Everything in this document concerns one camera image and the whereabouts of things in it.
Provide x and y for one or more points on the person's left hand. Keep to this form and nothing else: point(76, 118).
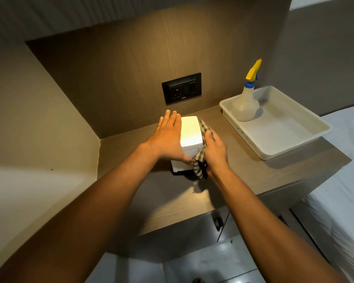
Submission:
point(166, 138)

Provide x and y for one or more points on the person's right hand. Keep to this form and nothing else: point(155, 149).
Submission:
point(215, 153)

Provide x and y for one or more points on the person's left middle finger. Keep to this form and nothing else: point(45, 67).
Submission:
point(172, 119)

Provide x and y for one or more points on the person's right fingers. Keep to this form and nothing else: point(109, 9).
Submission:
point(209, 137)

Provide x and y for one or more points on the person's left thumb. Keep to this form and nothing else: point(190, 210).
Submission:
point(184, 158)

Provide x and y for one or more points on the checkered cleaning cloth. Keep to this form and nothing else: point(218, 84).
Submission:
point(201, 157)

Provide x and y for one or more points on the white box table lamp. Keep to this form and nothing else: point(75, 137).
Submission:
point(189, 135)

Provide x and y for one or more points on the person's left forearm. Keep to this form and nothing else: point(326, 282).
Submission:
point(73, 221)

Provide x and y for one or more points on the person's right forearm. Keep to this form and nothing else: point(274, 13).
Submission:
point(271, 232)

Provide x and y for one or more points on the wooden bedside cabinet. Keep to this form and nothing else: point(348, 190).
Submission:
point(212, 185)

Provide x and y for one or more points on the clear spray bottle yellow nozzle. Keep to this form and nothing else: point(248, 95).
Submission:
point(247, 100)

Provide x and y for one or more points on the white plastic tray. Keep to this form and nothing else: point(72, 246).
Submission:
point(275, 122)

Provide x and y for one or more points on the white bed mattress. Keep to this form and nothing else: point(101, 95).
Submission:
point(339, 185)

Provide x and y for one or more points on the black wall socket panel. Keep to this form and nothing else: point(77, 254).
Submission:
point(181, 88)

